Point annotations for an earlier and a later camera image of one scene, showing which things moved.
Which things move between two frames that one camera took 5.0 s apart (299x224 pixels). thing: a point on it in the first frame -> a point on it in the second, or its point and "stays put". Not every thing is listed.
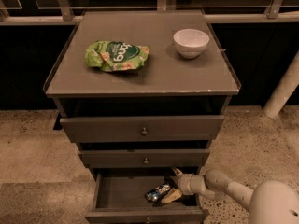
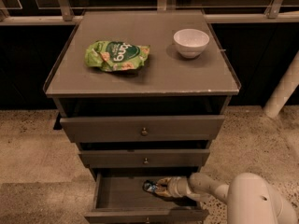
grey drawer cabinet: x=140 y=94 stays put
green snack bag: x=116 y=56 stays put
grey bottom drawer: x=120 y=198 stays put
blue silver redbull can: x=156 y=192 -> x=149 y=186
